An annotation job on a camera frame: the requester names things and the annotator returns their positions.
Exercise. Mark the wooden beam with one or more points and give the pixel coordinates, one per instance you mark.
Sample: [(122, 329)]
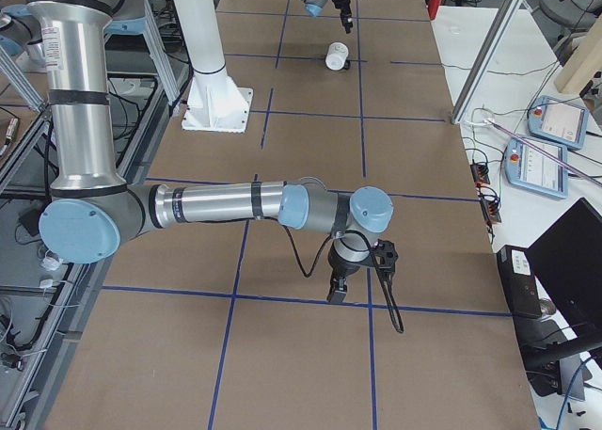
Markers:
[(582, 64)]

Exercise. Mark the white pedestal column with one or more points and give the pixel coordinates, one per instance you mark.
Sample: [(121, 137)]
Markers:
[(214, 103)]

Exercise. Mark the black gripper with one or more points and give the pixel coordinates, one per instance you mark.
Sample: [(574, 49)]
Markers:
[(342, 2), (340, 266)]

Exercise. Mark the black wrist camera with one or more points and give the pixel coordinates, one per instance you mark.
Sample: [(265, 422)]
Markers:
[(386, 256)]

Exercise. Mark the black computer box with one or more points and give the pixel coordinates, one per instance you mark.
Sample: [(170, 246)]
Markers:
[(518, 282)]

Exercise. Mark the far teach pendant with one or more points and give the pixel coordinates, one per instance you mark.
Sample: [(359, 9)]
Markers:
[(558, 121)]

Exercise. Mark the teach pendant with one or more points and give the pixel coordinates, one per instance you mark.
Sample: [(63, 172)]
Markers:
[(528, 169), (558, 121)]

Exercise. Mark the near teach pendant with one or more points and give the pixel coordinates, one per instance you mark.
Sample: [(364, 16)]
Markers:
[(528, 169)]

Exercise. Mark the orange connector block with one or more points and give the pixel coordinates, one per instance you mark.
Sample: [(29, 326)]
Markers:
[(490, 208), (479, 173)]

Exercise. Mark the aluminium frame post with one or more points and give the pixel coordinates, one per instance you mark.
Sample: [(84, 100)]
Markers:
[(491, 42)]

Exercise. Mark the black monitor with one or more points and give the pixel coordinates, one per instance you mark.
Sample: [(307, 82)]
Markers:
[(566, 259)]

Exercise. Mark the silver reacher stick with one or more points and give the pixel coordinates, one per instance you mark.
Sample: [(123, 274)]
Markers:
[(491, 123)]

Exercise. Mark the white smiley mug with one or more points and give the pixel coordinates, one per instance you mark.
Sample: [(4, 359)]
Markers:
[(336, 58)]

